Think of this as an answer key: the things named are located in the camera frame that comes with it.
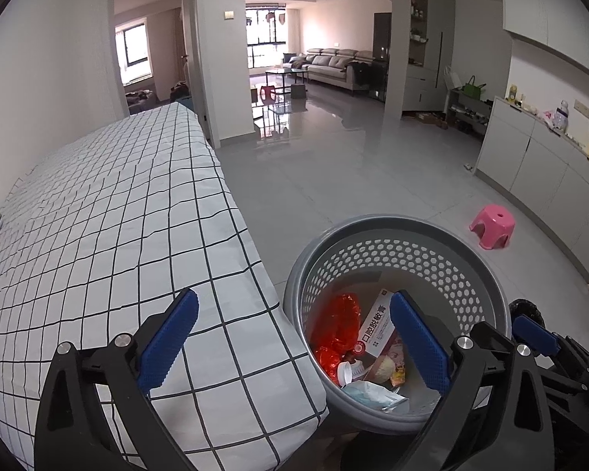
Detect white low cabinet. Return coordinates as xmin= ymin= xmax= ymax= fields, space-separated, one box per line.
xmin=474 ymin=94 xmax=589 ymax=266

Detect black white checkered tablecloth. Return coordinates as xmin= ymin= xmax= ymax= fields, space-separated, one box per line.
xmin=0 ymin=103 xmax=331 ymax=471

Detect shoe rack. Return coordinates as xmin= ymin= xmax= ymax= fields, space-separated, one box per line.
xmin=444 ymin=88 xmax=494 ymax=135

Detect scattered shoes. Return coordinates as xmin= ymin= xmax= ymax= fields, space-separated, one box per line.
xmin=407 ymin=110 xmax=447 ymax=128

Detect pink plastic stool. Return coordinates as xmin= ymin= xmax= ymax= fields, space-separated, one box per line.
xmin=468 ymin=204 xmax=516 ymax=250

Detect white paper bag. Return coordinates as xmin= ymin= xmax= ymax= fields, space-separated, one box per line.
xmin=443 ymin=65 xmax=465 ymax=91

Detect white upper wall cabinet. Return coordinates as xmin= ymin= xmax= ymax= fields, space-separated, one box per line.
xmin=501 ymin=0 xmax=589 ymax=84

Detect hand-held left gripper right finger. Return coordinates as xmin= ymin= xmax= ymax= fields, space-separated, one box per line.
xmin=390 ymin=288 xmax=558 ymax=471

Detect light blue wrapper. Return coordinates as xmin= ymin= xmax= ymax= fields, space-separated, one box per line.
xmin=341 ymin=380 xmax=410 ymax=410

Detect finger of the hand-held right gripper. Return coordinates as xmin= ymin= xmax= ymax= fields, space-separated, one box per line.
xmin=510 ymin=314 xmax=563 ymax=359
xmin=470 ymin=320 xmax=516 ymax=354

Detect tall shelf cabinet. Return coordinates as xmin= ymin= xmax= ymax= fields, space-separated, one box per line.
xmin=405 ymin=0 xmax=457 ymax=113

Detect pink snack wrapper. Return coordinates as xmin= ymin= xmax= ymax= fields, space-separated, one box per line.
xmin=388 ymin=338 xmax=408 ymax=386

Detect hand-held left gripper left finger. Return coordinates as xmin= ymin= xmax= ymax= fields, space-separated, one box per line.
xmin=32 ymin=287 xmax=201 ymax=471

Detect black jacket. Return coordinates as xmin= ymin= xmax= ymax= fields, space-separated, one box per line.
xmin=348 ymin=61 xmax=374 ymax=89

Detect green bag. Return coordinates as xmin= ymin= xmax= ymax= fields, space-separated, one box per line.
xmin=461 ymin=76 xmax=487 ymax=101

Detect red plastic bag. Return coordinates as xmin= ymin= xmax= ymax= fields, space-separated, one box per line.
xmin=309 ymin=293 xmax=363 ymax=386

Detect grey perforated plastic basket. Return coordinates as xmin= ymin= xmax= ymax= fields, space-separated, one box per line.
xmin=282 ymin=213 xmax=514 ymax=433

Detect dark coffee table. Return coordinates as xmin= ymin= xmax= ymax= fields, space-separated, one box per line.
xmin=265 ymin=68 xmax=309 ymax=86

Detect red toothpaste box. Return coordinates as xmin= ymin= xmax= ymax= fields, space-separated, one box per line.
xmin=356 ymin=288 xmax=408 ymax=359

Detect grey sofa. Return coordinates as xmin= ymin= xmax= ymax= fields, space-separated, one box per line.
xmin=282 ymin=48 xmax=388 ymax=94

